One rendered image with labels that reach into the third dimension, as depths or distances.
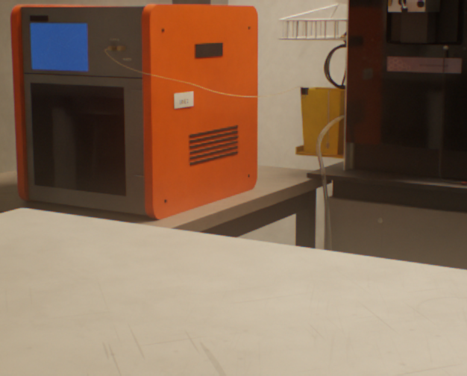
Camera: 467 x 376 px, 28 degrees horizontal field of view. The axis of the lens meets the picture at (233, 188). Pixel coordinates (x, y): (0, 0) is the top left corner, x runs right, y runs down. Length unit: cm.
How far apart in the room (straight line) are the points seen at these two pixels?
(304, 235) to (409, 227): 36
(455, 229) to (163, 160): 69
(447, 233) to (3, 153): 282
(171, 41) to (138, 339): 127
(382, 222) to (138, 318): 155
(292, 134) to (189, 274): 285
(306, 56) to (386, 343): 297
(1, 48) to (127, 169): 267
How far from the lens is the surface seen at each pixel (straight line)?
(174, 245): 88
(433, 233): 215
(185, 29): 190
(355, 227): 222
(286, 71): 361
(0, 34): 449
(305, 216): 241
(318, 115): 232
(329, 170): 228
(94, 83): 190
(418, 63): 219
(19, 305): 72
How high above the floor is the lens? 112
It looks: 11 degrees down
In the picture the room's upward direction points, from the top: straight up
